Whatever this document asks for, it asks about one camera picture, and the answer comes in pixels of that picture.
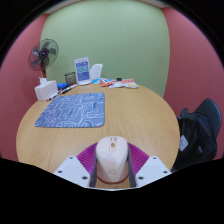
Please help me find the white plastic stand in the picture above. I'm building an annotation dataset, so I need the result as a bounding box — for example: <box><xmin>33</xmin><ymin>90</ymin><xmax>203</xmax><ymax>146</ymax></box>
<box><xmin>89</xmin><ymin>63</ymin><xmax>104</xmax><ymax>82</ymax></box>

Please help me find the white tissue box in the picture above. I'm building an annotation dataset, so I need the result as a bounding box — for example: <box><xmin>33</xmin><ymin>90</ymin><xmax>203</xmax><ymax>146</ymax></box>
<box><xmin>34</xmin><ymin>77</ymin><xmax>59</xmax><ymax>102</ymax></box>

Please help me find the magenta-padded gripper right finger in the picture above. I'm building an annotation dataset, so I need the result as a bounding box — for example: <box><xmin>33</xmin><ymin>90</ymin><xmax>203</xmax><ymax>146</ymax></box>
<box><xmin>126</xmin><ymin>142</ymin><xmax>173</xmax><ymax>188</ymax></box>

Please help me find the black standing fan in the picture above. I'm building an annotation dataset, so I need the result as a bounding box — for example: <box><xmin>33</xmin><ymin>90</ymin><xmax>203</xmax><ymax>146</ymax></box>
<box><xmin>28</xmin><ymin>38</ymin><xmax>60</xmax><ymax>80</ymax></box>

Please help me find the blue whiteboard eraser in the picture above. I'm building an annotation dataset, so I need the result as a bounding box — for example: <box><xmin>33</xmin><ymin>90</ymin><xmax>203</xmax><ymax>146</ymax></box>
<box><xmin>56</xmin><ymin>82</ymin><xmax>69</xmax><ymax>91</ymax></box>

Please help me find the dark mesh pen cup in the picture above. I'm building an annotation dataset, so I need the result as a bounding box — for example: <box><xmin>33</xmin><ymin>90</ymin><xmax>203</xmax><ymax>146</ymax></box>
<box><xmin>64</xmin><ymin>71</ymin><xmax>77</xmax><ymax>87</ymax></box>

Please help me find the cream computer mouse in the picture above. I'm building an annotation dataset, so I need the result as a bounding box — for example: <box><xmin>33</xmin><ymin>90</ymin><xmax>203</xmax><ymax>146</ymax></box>
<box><xmin>95</xmin><ymin>135</ymin><xmax>130</xmax><ymax>184</ymax></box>

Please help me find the black office chair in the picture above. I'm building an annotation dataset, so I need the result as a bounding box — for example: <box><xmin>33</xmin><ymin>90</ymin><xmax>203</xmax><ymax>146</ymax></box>
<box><xmin>171</xmin><ymin>97</ymin><xmax>223</xmax><ymax>173</ymax></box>

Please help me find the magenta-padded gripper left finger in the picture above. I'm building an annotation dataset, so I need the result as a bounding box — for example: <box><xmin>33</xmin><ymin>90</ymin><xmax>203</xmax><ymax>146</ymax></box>
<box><xmin>53</xmin><ymin>142</ymin><xmax>100</xmax><ymax>188</ymax></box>

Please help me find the red-orange snack packet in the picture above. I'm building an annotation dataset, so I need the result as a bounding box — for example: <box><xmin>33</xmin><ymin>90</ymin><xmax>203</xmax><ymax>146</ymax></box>
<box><xmin>99</xmin><ymin>77</ymin><xmax>116</xmax><ymax>88</ymax></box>

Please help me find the black marker red cap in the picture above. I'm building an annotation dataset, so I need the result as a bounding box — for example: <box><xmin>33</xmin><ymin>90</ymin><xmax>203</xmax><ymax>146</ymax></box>
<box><xmin>63</xmin><ymin>83</ymin><xmax>79</xmax><ymax>94</ymax></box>
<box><xmin>58</xmin><ymin>85</ymin><xmax>73</xmax><ymax>96</ymax></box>
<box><xmin>46</xmin><ymin>91</ymin><xmax>63</xmax><ymax>102</ymax></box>

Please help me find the blue-grey patterned mouse pad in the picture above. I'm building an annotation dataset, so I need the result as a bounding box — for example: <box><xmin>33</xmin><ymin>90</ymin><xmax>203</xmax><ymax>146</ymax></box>
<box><xmin>34</xmin><ymin>92</ymin><xmax>106</xmax><ymax>129</ymax></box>

